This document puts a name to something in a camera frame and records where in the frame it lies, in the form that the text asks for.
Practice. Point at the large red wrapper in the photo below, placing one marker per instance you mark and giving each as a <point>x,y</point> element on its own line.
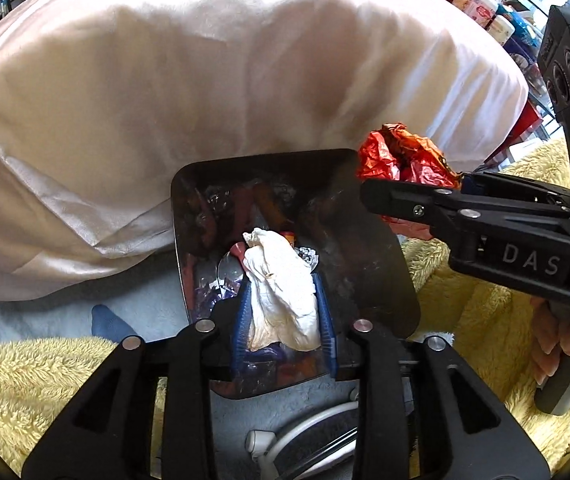
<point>390,155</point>

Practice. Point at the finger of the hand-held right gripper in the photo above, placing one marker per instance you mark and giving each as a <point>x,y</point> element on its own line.
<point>515,185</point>
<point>405,200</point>

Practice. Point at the white headphones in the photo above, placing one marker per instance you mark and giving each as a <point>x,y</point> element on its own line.
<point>295,435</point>

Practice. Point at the blue snack bag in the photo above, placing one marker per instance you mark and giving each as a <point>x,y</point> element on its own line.
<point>520,30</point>

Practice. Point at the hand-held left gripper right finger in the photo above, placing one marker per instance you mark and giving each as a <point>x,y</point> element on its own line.
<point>326,320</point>

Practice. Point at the white bottle orange label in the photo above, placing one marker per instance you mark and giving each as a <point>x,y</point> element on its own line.
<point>501,29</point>

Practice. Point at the black trash bin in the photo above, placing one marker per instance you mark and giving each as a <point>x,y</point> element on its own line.
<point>365,260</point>

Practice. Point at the white-lid pink bottle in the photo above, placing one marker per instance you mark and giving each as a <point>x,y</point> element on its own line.
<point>482,7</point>

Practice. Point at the silver foil wrapper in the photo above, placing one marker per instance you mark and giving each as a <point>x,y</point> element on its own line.
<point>306,256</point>

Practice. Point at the light blue rug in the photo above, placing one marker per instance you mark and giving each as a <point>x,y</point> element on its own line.
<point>155,305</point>

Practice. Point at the yellow fluffy blanket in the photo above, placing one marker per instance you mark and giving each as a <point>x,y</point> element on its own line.
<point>15,385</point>

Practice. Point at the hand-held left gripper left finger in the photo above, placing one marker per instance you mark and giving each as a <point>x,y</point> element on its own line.
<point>242,320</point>

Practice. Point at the white tissue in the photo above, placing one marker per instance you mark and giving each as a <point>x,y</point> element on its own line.
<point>280,285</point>

